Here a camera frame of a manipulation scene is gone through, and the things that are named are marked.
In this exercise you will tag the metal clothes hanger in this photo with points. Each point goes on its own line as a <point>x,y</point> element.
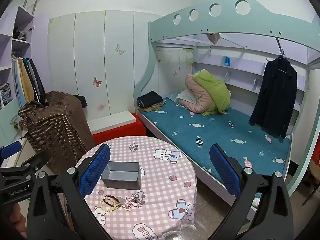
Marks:
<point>282,55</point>

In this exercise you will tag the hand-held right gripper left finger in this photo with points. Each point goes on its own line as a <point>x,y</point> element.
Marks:
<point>96,170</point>

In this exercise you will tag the blue candy print mattress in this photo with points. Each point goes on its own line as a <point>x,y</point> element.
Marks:
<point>212,135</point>

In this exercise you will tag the white pillow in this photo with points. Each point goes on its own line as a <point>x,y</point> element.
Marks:
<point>182,96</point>

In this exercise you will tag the pink butterfly wall sticker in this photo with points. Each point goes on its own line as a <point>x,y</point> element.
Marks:
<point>97,82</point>

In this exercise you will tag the black garment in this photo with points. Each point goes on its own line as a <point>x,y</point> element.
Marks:
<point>81,101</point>

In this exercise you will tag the beige hanging garment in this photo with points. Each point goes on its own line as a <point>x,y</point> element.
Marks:
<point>26,82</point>

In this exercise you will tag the red bag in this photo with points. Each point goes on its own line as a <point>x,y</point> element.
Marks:
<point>317,158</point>

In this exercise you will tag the red ottoman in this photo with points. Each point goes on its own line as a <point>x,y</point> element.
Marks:
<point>120,133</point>

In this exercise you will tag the khaki folded clothes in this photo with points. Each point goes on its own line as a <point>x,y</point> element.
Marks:
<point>152,108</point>

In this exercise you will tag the dark folded clothes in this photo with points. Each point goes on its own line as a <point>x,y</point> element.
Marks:
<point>150,98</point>

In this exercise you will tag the striped folded clothes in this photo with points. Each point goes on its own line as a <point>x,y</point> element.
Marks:
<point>6,92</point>

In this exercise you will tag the green quilt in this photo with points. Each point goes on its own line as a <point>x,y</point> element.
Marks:
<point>215,90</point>

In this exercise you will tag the beige butterfly wall sticker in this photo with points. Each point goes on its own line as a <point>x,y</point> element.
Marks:
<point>120,50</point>

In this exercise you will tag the pink checked bear tablecloth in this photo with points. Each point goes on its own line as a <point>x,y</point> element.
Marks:
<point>162,180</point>

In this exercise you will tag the small blue box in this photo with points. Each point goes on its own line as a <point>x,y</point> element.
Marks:
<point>228,61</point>

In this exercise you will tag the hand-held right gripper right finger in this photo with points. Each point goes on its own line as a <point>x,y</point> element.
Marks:
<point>225,170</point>

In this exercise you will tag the white board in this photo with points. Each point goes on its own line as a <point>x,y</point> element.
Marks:
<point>110,122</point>

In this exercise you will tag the grey metal tin box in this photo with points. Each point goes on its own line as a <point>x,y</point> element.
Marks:
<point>121,177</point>

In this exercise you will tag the person's left hand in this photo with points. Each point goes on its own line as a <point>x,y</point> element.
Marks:
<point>16,221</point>

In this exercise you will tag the light blue hanging garment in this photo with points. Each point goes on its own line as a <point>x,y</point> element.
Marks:
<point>18,82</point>

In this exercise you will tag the white wardrobe shelf unit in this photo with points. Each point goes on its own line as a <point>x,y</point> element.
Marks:
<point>6,50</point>

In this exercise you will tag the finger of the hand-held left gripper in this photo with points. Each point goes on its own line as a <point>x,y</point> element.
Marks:
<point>27,164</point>
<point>10,148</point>

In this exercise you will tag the dark hanging garment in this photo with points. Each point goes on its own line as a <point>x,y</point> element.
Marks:
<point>38,78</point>

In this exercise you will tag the light green bunk bed frame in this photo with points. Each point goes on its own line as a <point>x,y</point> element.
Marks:
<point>212,25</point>

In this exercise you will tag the black hanging coat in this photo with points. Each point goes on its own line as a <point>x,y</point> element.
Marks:
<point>275,97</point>

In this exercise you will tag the pink quilt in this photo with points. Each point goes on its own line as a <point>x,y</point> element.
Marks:
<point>197,97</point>

